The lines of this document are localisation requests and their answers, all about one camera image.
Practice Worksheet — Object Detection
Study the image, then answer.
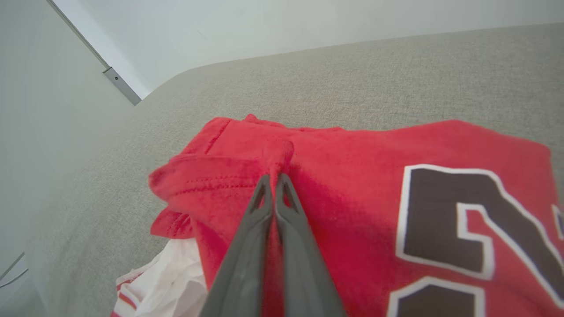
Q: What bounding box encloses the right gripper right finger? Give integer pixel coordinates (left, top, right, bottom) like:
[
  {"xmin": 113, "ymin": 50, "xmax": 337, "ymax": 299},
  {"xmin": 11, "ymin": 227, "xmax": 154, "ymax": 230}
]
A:
[{"xmin": 275, "ymin": 173, "xmax": 347, "ymax": 317}]

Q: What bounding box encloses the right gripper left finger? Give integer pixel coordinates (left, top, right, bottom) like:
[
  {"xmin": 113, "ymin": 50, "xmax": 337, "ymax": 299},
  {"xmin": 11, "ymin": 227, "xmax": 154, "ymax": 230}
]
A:
[{"xmin": 200, "ymin": 174, "xmax": 276, "ymax": 317}]

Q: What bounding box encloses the red jersey with white sleeves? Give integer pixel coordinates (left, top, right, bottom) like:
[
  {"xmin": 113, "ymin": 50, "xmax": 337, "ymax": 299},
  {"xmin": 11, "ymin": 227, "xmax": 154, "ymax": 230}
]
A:
[{"xmin": 110, "ymin": 114, "xmax": 564, "ymax": 317}]

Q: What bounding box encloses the grey fabric sofa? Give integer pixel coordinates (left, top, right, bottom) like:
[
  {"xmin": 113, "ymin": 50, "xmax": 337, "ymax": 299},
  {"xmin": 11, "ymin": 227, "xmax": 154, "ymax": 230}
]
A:
[{"xmin": 26, "ymin": 22, "xmax": 564, "ymax": 317}]

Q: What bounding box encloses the grey metal trim strip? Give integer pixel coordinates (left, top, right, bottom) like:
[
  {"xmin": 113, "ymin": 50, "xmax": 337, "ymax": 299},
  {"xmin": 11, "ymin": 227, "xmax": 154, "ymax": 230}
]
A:
[{"xmin": 46, "ymin": 0, "xmax": 142, "ymax": 106}]

